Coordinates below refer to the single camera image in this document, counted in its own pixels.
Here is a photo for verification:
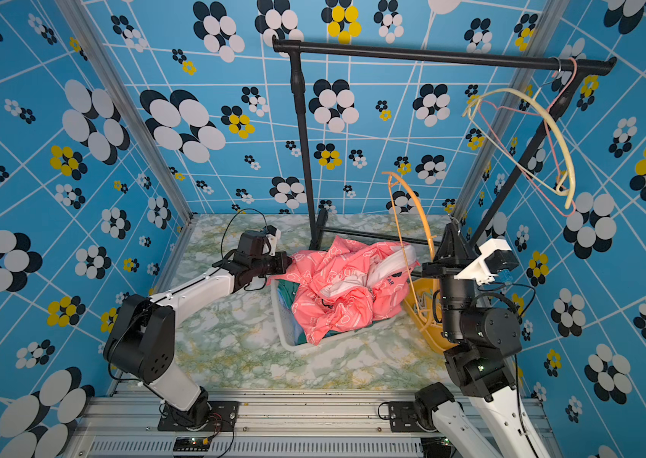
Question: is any pink jacket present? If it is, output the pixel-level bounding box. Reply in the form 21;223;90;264
274;237;418;345

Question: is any black clothes rack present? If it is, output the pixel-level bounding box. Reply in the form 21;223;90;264
272;38;618;250

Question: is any yellow plastic tray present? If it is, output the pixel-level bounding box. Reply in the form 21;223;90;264
402;278;454;353

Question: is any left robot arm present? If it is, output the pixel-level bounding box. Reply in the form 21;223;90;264
103;250;292;429

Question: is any wooden hanger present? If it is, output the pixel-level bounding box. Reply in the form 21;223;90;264
381;170;437;299

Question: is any white plastic basket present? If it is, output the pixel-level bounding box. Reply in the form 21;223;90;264
269;280;401;353

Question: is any white hanger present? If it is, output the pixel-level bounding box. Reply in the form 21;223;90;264
462;87;578;212

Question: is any green jacket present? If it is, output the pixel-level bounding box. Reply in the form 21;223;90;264
277;280;307;345

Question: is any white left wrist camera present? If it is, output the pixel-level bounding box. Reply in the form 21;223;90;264
237;225;281;258

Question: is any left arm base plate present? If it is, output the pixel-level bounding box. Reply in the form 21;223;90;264
157;401;241;433

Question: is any small black electronics board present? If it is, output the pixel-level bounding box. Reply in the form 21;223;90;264
173;437;213;453

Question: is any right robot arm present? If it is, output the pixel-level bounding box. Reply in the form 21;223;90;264
414;221;550;457

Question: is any pink clothes hanger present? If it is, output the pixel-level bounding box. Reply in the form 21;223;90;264
463;86;577;217

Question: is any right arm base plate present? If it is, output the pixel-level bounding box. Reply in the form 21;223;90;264
383;401;438;433

